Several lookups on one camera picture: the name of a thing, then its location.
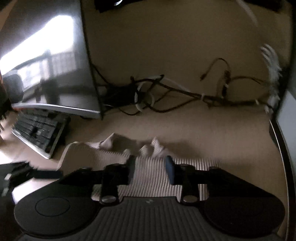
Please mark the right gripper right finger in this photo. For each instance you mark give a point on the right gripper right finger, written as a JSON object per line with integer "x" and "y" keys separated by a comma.
{"x": 188, "y": 177}

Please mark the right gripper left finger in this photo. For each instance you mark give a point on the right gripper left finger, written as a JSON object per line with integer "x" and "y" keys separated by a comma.
{"x": 111, "y": 177}

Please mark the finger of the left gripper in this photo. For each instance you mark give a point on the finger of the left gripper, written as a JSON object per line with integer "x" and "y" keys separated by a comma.
{"x": 47, "y": 174}

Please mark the beige striped long-sleeve shirt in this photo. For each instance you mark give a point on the beige striped long-sleeve shirt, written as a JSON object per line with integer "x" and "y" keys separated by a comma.
{"x": 145, "y": 159}

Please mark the black mechanical keyboard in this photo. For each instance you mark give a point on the black mechanical keyboard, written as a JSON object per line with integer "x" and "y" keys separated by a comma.
{"x": 41, "y": 130}

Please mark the curved computer monitor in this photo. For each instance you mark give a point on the curved computer monitor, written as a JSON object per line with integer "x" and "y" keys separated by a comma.
{"x": 45, "y": 62}

